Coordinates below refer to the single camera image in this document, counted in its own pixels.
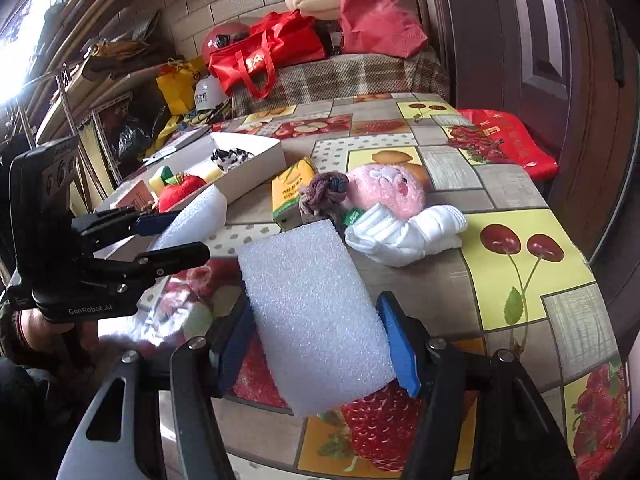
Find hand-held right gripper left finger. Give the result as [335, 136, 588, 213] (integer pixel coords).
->
[55, 300, 256, 480]

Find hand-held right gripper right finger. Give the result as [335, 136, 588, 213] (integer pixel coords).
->
[376, 291, 581, 480]

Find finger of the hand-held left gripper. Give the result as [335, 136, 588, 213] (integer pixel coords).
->
[70, 208, 178, 251]
[90, 241, 211, 293]

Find white foam sheet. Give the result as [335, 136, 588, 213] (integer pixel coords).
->
[147, 185, 228, 252]

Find white foam block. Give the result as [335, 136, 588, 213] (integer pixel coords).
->
[236, 219, 398, 418]

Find white socks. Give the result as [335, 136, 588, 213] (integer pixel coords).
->
[345, 204, 468, 267]

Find white cardboard box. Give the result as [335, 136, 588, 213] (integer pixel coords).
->
[95, 127, 287, 213]

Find yellow drink carton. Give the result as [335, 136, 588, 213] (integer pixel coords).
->
[271, 156, 321, 228]

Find pink plush toy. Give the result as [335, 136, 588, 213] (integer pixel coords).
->
[342, 162, 427, 227]

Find person's left forearm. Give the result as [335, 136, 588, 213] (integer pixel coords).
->
[0, 350, 66, 480]

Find person's left hand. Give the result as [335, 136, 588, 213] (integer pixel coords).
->
[17, 307, 101, 361]

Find pinkish tan block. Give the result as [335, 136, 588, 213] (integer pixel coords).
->
[112, 182, 153, 209]

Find red plush apple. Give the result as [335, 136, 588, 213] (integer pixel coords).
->
[157, 172, 208, 213]

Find black plastic bag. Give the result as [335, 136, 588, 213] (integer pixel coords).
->
[117, 110, 157, 161]

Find black white patterned cloth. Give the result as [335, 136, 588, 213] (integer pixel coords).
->
[210, 147, 253, 171]

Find metal shelving rack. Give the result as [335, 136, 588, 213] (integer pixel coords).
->
[0, 35, 166, 201]

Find yellow bag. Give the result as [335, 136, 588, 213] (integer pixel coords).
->
[156, 57, 208, 116]

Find white helmet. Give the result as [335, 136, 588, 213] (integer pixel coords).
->
[192, 76, 231, 113]

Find window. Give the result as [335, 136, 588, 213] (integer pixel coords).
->
[0, 0, 86, 106]

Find fruit print tablecloth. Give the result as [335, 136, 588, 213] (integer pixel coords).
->
[95, 92, 631, 480]

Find pink helmet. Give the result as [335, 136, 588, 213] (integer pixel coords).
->
[201, 22, 251, 63]

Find red tote bag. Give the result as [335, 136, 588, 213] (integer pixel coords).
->
[207, 10, 328, 100]

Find red printed plastic bag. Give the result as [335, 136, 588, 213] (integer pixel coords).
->
[457, 108, 558, 181]

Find plaid covered sofa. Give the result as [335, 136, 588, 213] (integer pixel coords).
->
[230, 47, 451, 116]

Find pink red fabric bag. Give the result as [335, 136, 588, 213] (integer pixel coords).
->
[337, 0, 430, 56]

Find brown panelled door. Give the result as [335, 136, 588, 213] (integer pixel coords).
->
[425, 0, 596, 241]

